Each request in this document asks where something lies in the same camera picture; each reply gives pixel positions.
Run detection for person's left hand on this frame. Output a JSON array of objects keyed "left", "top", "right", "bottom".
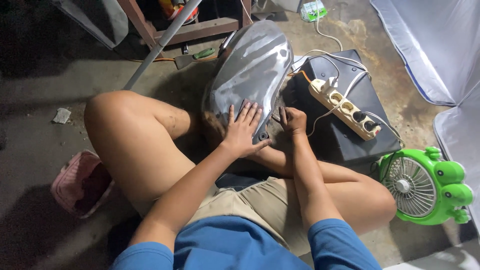
[{"left": 221, "top": 102, "right": 273, "bottom": 159}]

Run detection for person's right hand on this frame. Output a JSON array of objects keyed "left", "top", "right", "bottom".
[{"left": 278, "top": 106, "right": 308, "bottom": 137}]

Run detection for brown sandpaper piece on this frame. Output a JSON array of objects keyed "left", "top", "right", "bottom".
[{"left": 239, "top": 99, "right": 265, "bottom": 114}]

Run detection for silver motorcycle fender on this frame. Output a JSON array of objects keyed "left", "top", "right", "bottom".
[{"left": 200, "top": 19, "right": 295, "bottom": 145}]

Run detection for cream power strip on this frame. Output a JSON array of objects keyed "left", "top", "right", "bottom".
[{"left": 308, "top": 78, "right": 383, "bottom": 142}]

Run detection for black plastic case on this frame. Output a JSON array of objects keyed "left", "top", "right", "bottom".
[{"left": 292, "top": 49, "right": 402, "bottom": 164}]

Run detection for beige shorts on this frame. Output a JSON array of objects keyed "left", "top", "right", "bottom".
[{"left": 185, "top": 176, "right": 314, "bottom": 257}]

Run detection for person's left leg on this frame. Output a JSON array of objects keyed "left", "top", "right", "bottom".
[{"left": 83, "top": 90, "right": 227, "bottom": 219}]

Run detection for person's leg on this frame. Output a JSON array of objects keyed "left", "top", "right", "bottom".
[
  {"left": 83, "top": 90, "right": 227, "bottom": 219},
  {"left": 245, "top": 145, "right": 398, "bottom": 236}
]

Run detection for person's right leg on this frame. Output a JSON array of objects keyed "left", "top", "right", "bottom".
[{"left": 245, "top": 145, "right": 398, "bottom": 236}]

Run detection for blue shirt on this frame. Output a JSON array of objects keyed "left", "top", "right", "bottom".
[{"left": 110, "top": 215, "right": 383, "bottom": 270}]

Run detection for green white packet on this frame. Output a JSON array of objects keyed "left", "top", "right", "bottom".
[{"left": 299, "top": 0, "right": 328, "bottom": 23}]

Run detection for grey metal pipe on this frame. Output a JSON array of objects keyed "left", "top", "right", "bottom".
[{"left": 122, "top": 0, "right": 203, "bottom": 91}]

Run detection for red yellow container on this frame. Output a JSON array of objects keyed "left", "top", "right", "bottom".
[{"left": 157, "top": 0, "right": 199, "bottom": 24}]

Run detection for green frog desk fan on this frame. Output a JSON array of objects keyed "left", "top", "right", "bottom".
[{"left": 378, "top": 146, "right": 475, "bottom": 226}]

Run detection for white fabric tent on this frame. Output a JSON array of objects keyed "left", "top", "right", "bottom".
[{"left": 369, "top": 0, "right": 480, "bottom": 235}]

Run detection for pink plastic basket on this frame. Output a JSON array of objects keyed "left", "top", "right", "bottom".
[{"left": 51, "top": 150, "right": 115, "bottom": 219}]

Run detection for grey stone scrap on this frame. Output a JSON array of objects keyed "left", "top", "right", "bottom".
[{"left": 52, "top": 107, "right": 72, "bottom": 125}]

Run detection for grey plastic sheet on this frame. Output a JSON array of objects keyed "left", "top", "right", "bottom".
[{"left": 52, "top": 0, "right": 129, "bottom": 50}]

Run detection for white power cable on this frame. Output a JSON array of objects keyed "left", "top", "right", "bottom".
[{"left": 292, "top": 0, "right": 373, "bottom": 138}]

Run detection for green handled scraper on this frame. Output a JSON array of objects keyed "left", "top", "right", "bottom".
[{"left": 174, "top": 47, "right": 217, "bottom": 70}]

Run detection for thin white cable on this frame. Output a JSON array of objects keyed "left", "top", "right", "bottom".
[{"left": 364, "top": 111, "right": 406, "bottom": 148}]

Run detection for brown wooden table frame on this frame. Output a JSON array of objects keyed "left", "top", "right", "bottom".
[{"left": 116, "top": 0, "right": 253, "bottom": 50}]

